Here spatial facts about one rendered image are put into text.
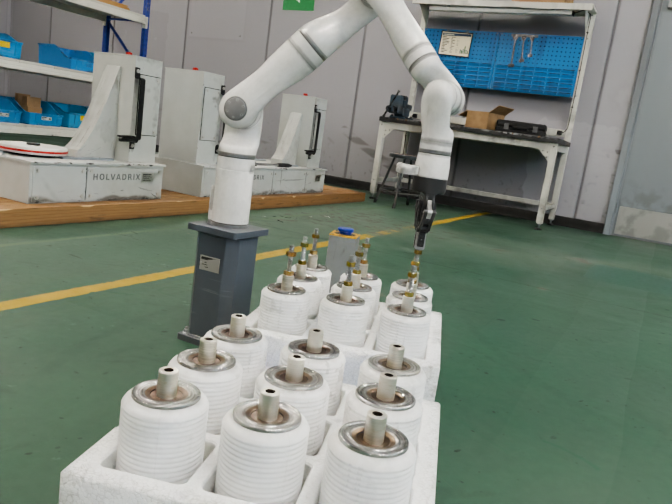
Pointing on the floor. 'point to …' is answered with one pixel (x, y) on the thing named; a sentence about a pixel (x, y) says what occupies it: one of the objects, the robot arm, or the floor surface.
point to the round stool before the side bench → (398, 180)
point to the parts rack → (72, 69)
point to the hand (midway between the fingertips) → (419, 240)
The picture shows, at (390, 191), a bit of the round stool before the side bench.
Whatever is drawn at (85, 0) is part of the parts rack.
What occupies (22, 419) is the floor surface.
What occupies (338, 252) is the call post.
